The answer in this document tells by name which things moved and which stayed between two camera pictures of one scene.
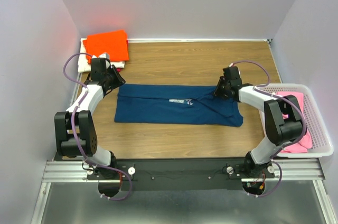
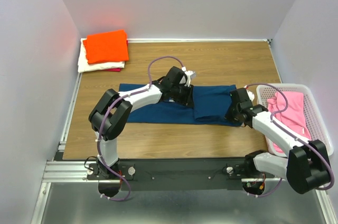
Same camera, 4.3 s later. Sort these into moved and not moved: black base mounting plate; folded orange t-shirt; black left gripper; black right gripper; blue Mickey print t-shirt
Moved: black right gripper; black left gripper
Not moved: folded orange t-shirt; blue Mickey print t-shirt; black base mounting plate
